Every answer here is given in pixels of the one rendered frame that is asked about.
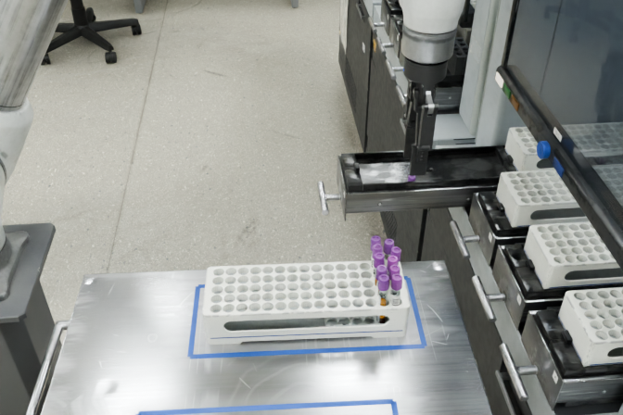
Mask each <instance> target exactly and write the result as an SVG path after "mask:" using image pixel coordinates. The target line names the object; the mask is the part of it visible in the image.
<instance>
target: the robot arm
mask: <svg viewBox="0 0 623 415"><path fill-rule="evenodd" d="M68 1H69V0H0V216H1V215H2V212H3V197H4V190H5V185H6V183H7V181H8V180H9V178H10V176H11V174H12V172H13V170H14V168H15V167H16V165H17V162H18V160H19V155H20V153H21V151H22V148H23V146H24V144H25V141H26V138H27V136H28V133H29V130H30V127H31V126H32V120H33V115H34V114H33V109H32V105H31V103H30V101H29V100H28V98H27V96H28V93H29V91H30V89H31V87H32V83H33V81H34V79H35V76H36V74H37V72H38V69H39V68H40V66H41V63H42V61H43V59H44V56H45V53H46V50H47V48H48V46H49V44H50V42H51V40H52V37H53V35H54V33H55V30H56V28H57V25H58V23H59V21H60V18H61V16H62V14H63V11H64V9H65V7H66V4H67V3H68ZM399 2H400V6H401V8H402V12H403V24H402V40H401V52H402V53H403V54H404V65H403V74H404V76H405V77H406V78H407V79H408V88H407V96H406V106H405V114H404V117H405V118H406V119H407V121H406V125H407V126H409V127H406V131H405V140H404V149H403V157H404V158H410V159H411V164H410V172H409V173H410V176H414V175H426V163H427V155H428V150H432V148H433V139H434V131H435V124H436V116H437V113H438V109H439V104H438V103H434V99H435V97H436V87H434V85H435V84H436V83H438V82H441V81H442V80H443V79H444V78H445V77H446V72H447V66H448V59H450V58H451V57H452V55H453V49H454V45H455V36H456V32H457V24H458V20H459V18H460V16H461V14H462V12H463V10H464V2H465V0H399ZM30 240H31V239H30V236H29V234H28V233H27V232H24V231H19V232H14V233H5V232H4V228H3V224H2V220H1V217H0V302H1V301H4V300H6V299H7V298H8V297H9V295H10V290H9V285H10V283H11V280H12V278H13V275H14V272H15V270H16V267H17V265H18V263H19V259H20V256H21V253H22V251H23V249H24V247H25V246H26V245H27V244H28V243H29V242H30Z"/></svg>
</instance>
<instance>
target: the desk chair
mask: <svg viewBox="0 0 623 415"><path fill-rule="evenodd" d="M70 5H71V8H70V9H71V13H72V17H73V22H74V23H59V24H58V25H57V28H56V30H55V32H64V33H62V34H60V35H59V36H58V37H57V38H55V39H53V40H52V41H51V42H50V44H49V46H48V48H47V50H46V53H45V55H44V59H43V61H42V63H41V66H42V65H44V64H45V63H47V64H51V63H50V59H49V55H48V53H49V52H51V51H53V50H55V49H57V48H59V47H60V46H62V45H64V44H67V43H69V42H71V41H73V40H75V39H77V38H79V37H81V36H82V37H84V38H86V39H87V40H89V41H91V42H92V43H94V44H96V45H98V46H100V47H101V48H103V49H105V50H107V51H108V52H106V53H105V60H106V63H110V62H112V63H117V56H116V52H112V51H111V50H114V48H113V46H112V44H111V43H110V42H108V41H107V40H106V39H105V38H103V37H102V36H101V35H99V34H98V33H97V31H106V30H112V29H118V28H122V27H128V26H131V28H132V33H133V35H136V33H137V32H138V34H142V31H141V26H140V24H139V22H138V19H114V20H103V21H95V19H96V17H95V14H94V10H93V9H92V8H91V7H88V8H87V9H86V10H85V7H84V5H83V0H70Z"/></svg>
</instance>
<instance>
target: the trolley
mask: <svg viewBox="0 0 623 415"><path fill-rule="evenodd" d="M400 264H401V268H402V273H403V277H404V281H405V285H406V289H407V294H408V297H409V301H410V311H409V318H408V325H407V333H406V335H405V336H403V337H381V338H373V337H372V336H361V337H339V338H316V339H293V340H271V341H248V342H242V343H240V344H225V345H209V344H207V341H206V335H205V329H204V322H203V316H202V309H203V299H204V291H205V281H206V273H207V270H168V271H145V272H121V273H98V274H84V276H83V281H82V284H81V287H80V290H79V294H78V296H77V299H76V302H75V306H74V309H73V311H72V314H71V317H70V320H68V321H56V324H55V327H54V330H53V332H52V335H51V338H50V341H49V344H48V347H47V350H46V353H45V356H44V361H43V364H42V367H41V369H40V372H39V375H38V378H37V381H36V384H35V386H34V389H33V392H32V397H31V400H30V403H29V406H28V408H27V411H26V414H25V415H36V413H37V410H38V407H39V404H40V401H41V398H42V395H43V392H44V389H45V384H46V381H47V378H48V375H49V372H50V369H51V366H52V363H53V360H54V357H55V354H56V351H57V346H58V343H59V340H60V336H61V334H62V331H63V330H67V332H66V335H65V338H64V341H63V345H62V347H61V350H60V353H59V356H58V360H57V365H56V367H55V371H54V374H53V377H52V380H51V384H50V386H49V389H48V392H47V396H46V399H45V402H44V406H43V410H42V413H41V415H493V412H492V409H491V406H490V402H489V399H488V395H487V392H486V389H485V386H484V384H483V380H482V377H481V374H480V371H479V368H478V365H477V360H476V357H475V354H474V351H473V348H472V345H471V342H470V339H469V336H468V333H467V330H466V327H465V324H464V319H463V316H462V312H461V310H460V307H459V304H458V301H457V298H456V294H455V292H454V289H453V286H452V283H451V277H450V274H449V272H448V269H447V266H446V262H445V260H427V261H403V262H401V263H400Z"/></svg>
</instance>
